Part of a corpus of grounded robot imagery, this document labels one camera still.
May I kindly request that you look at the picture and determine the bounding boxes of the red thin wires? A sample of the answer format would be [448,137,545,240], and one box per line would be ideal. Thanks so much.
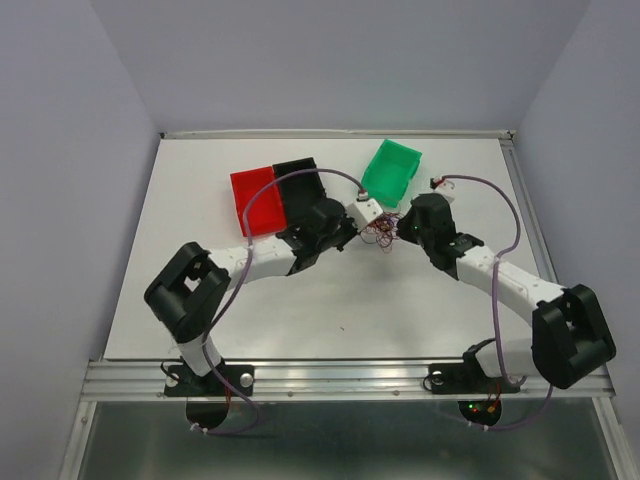
[359,212,406,256]

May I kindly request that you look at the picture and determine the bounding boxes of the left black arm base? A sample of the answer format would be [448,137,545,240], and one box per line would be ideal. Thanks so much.
[158,362,256,399]

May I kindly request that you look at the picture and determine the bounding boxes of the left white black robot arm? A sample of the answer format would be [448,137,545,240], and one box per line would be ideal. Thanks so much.
[143,198,380,396]

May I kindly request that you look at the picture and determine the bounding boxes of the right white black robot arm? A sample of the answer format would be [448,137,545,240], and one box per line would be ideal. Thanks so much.
[397,193,617,390]

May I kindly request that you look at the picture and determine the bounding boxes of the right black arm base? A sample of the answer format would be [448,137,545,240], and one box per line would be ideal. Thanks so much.
[422,338,504,395]

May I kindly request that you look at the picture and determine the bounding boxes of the black plastic bin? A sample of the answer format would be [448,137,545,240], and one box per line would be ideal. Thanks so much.
[272,157,326,226]

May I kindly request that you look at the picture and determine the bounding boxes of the red plastic bin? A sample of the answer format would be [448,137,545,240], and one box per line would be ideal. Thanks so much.
[230,166,287,237]

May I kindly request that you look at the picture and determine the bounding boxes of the green plastic bin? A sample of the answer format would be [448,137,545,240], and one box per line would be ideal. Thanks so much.
[361,139,422,208]

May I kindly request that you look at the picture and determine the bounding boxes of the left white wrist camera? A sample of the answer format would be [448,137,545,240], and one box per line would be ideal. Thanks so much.
[345,199,384,232]

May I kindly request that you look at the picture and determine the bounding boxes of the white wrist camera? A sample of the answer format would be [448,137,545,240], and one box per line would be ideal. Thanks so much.
[430,177,455,204]
[345,199,384,232]

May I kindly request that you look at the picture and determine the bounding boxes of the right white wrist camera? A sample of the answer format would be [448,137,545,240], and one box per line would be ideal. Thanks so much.
[430,177,455,204]

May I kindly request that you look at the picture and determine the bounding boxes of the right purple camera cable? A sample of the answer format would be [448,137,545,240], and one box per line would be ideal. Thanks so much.
[439,173,555,434]

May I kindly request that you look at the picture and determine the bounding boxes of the aluminium front rail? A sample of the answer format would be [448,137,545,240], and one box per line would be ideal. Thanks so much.
[82,355,614,401]

